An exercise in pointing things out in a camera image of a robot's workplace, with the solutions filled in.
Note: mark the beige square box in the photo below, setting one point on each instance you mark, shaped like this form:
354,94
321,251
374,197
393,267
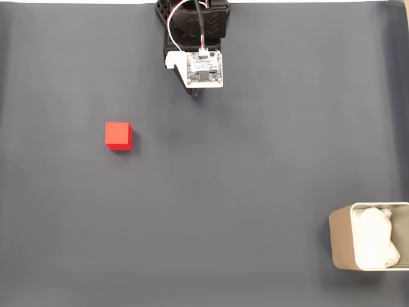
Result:
340,238

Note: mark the white camera circuit board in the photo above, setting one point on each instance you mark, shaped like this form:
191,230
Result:
204,68

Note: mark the red cube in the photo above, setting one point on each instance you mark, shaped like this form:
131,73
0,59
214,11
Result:
118,136

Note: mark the white crumpled tissue paper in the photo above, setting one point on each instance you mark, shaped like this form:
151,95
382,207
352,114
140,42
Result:
372,236

